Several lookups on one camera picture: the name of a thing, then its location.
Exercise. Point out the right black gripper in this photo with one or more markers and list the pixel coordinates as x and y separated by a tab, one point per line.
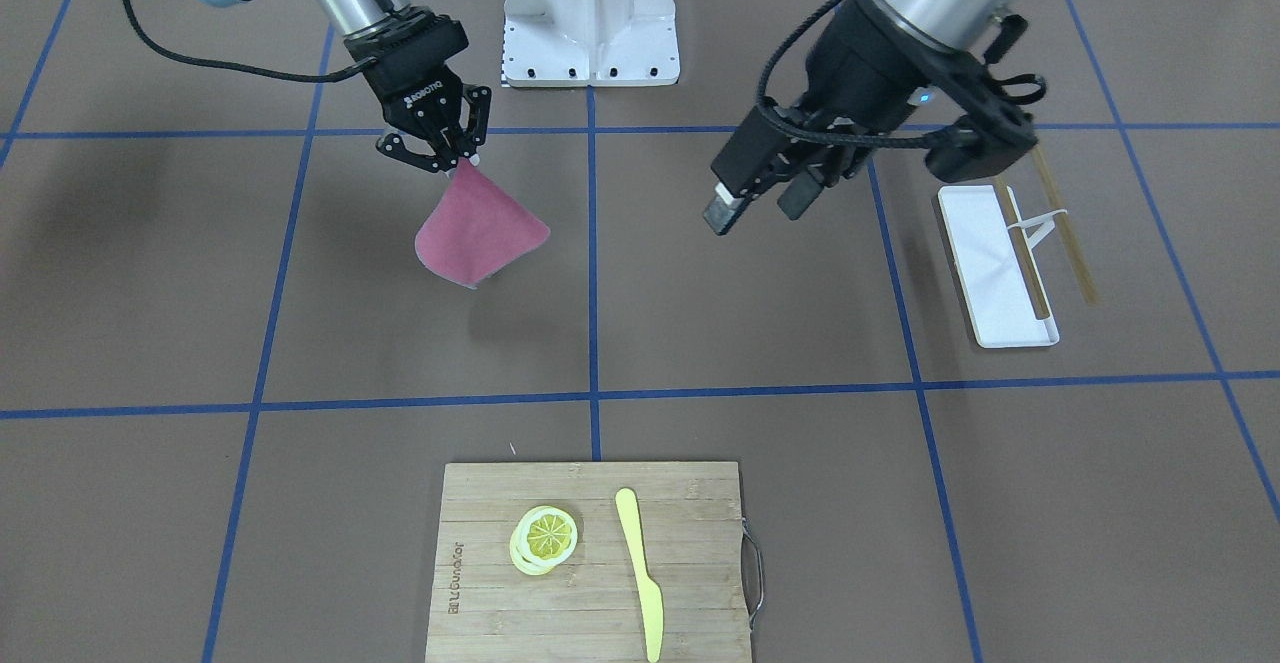
412	71

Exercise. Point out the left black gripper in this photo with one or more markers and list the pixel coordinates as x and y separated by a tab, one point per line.
857	60

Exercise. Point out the pink cleaning cloth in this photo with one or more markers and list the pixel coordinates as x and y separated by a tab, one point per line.
476	230

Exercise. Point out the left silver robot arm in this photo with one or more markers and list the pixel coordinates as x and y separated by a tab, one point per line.
943	25

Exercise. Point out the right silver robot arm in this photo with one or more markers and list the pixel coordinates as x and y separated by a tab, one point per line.
356	17

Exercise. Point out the inner wooden rack rod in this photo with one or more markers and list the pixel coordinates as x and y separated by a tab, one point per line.
1021	248

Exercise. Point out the white rectangular tray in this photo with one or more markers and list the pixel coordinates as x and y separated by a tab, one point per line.
994	295

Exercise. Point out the yellow lemon slices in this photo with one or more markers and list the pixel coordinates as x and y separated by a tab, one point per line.
544	537

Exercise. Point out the bamboo cutting board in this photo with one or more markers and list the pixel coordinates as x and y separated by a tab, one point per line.
586	609

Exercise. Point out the yellow plastic knife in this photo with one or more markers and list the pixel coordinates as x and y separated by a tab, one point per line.
649	594

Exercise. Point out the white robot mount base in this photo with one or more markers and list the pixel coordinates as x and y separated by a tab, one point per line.
578	43

